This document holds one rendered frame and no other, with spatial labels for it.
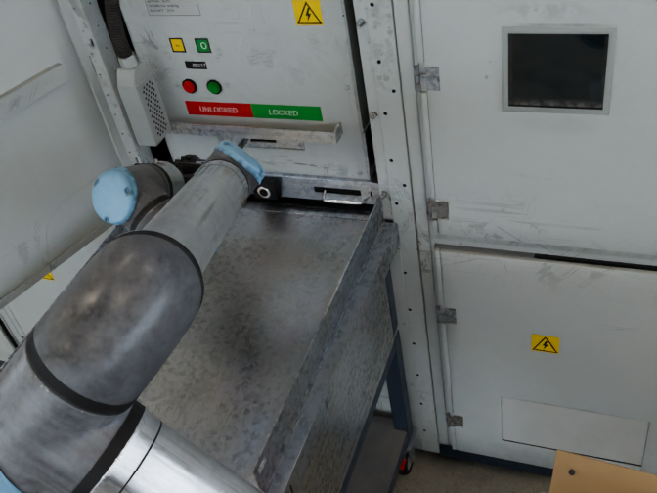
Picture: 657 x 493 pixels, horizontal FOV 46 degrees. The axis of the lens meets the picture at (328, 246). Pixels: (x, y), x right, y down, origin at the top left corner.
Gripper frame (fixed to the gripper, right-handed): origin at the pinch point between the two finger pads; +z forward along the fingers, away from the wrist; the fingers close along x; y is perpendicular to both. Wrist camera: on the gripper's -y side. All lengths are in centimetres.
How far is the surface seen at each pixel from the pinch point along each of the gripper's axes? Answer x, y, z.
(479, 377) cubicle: -49, 54, 38
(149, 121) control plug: 9.7, -13.8, -1.7
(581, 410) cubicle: -54, 78, 41
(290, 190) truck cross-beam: -4.9, 10.6, 17.9
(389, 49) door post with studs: 26.1, 38.2, -3.1
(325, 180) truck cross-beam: -1.6, 19.5, 16.2
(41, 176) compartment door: -3.3, -37.0, -7.9
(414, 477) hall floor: -87, 37, 51
